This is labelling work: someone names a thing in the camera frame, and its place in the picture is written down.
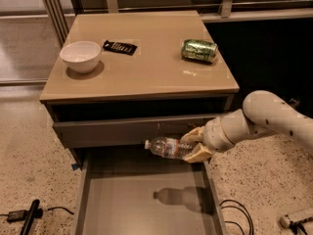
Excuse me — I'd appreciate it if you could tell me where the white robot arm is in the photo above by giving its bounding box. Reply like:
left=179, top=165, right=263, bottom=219
left=181, top=90, right=313, bottom=164

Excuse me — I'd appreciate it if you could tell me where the black snack packet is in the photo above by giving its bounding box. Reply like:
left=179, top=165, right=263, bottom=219
left=103, top=40, right=137, bottom=56

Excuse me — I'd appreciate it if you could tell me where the clear plastic water bottle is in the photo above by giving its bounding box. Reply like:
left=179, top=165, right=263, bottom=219
left=145, top=137, right=195, bottom=159

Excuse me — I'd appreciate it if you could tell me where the black power adapter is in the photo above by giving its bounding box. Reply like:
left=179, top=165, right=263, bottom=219
left=7, top=210, right=27, bottom=223

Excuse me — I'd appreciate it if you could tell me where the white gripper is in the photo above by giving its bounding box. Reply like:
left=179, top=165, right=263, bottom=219
left=180, top=117, right=234, bottom=164

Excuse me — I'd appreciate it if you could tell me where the black cable loop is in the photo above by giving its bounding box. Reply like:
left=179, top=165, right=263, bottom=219
left=219, top=199, right=255, bottom=235

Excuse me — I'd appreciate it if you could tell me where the white power strip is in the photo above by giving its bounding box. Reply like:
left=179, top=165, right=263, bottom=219
left=279, top=207, right=313, bottom=229

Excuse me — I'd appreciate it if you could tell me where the grey top drawer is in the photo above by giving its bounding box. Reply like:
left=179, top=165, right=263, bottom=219
left=53, top=114, right=224, bottom=149

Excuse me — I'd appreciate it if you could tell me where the black bar device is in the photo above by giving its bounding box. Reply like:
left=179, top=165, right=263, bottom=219
left=20, top=199, right=43, bottom=235

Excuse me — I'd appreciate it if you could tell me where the grey open middle drawer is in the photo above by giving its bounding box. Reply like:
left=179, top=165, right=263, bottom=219
left=70, top=147, right=227, bottom=235

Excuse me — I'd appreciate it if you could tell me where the blue tape piece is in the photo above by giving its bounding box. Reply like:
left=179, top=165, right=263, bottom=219
left=71, top=164, right=80, bottom=170

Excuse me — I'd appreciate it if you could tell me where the green soda can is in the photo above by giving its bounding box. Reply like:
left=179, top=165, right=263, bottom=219
left=181, top=39, right=218, bottom=63

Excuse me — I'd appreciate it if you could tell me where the grey drawer cabinet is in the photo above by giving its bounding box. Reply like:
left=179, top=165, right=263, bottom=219
left=40, top=11, right=239, bottom=165

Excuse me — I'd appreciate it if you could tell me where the white ceramic bowl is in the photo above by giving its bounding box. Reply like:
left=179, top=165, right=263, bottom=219
left=60, top=41, right=101, bottom=73

